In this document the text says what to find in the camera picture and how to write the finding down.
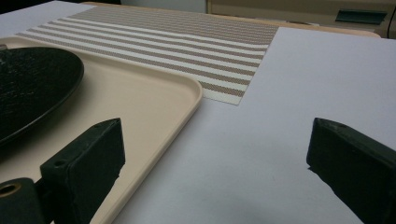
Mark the beige tray with rabbit print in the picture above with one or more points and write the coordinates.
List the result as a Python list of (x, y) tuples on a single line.
[(140, 102)]

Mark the striped placemat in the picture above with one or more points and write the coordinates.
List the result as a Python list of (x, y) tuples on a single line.
[(171, 43)]

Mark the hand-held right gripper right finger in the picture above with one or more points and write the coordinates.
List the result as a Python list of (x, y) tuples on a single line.
[(358, 168)]

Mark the black textured plate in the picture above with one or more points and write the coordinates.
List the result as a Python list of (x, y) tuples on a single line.
[(28, 90)]

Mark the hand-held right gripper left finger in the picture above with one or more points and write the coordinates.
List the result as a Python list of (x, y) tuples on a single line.
[(84, 168)]

